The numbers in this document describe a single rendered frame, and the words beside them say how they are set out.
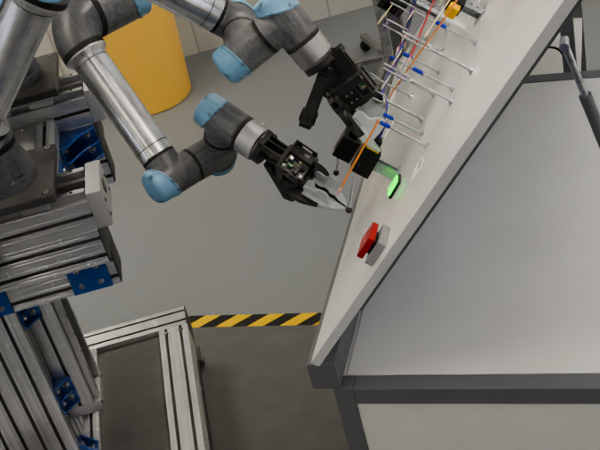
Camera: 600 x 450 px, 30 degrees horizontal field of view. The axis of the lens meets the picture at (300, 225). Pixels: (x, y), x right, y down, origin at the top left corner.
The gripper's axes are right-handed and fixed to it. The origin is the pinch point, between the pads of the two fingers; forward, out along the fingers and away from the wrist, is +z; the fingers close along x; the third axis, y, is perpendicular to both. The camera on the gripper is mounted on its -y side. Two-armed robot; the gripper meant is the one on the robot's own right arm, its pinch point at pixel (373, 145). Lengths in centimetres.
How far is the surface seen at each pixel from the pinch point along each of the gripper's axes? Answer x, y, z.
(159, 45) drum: 260, -117, -21
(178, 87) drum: 268, -125, -1
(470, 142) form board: -37.9, 22.7, -1.6
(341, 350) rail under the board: -18.1, -26.1, 25.1
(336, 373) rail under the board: -23.8, -27.7, 26.1
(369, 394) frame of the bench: -23.8, -25.4, 33.4
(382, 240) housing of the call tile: -27.1, -2.4, 7.8
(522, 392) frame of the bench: -28, 0, 47
